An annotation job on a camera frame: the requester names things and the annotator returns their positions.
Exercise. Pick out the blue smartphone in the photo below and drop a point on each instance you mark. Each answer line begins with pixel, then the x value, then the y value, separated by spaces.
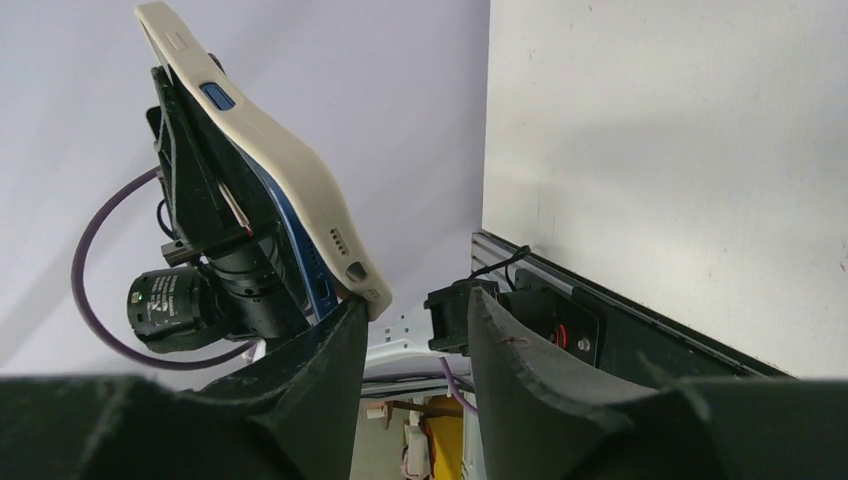
pixel 317 280

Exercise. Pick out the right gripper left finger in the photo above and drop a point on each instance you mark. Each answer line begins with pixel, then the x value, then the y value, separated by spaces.
pixel 291 415

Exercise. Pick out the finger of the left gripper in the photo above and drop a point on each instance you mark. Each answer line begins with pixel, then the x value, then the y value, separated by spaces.
pixel 215 202

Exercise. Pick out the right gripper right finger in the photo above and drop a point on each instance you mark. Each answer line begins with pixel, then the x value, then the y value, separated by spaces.
pixel 544 414

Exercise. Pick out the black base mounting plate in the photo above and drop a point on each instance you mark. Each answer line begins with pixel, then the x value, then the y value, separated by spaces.
pixel 594 325

